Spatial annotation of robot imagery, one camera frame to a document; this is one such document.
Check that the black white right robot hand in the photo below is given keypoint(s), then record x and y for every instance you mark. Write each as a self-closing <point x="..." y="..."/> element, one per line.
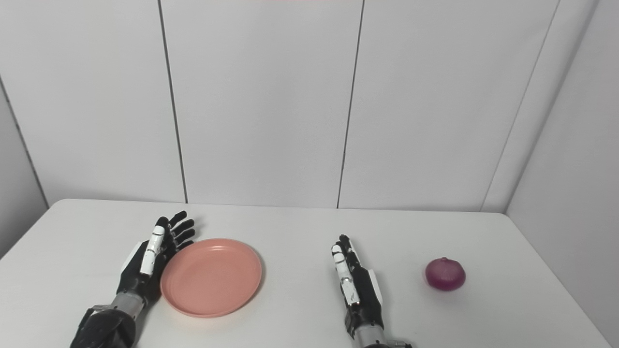
<point x="355" y="285"/>

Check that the purple red onion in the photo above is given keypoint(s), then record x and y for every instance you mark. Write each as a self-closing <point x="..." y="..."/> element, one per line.
<point x="445" y="274"/>

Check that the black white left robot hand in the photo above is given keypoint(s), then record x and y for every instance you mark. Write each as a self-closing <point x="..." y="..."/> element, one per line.
<point x="150" y="256"/>

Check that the pink round plate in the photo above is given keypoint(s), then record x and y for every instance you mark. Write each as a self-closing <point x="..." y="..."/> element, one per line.
<point x="211" y="278"/>

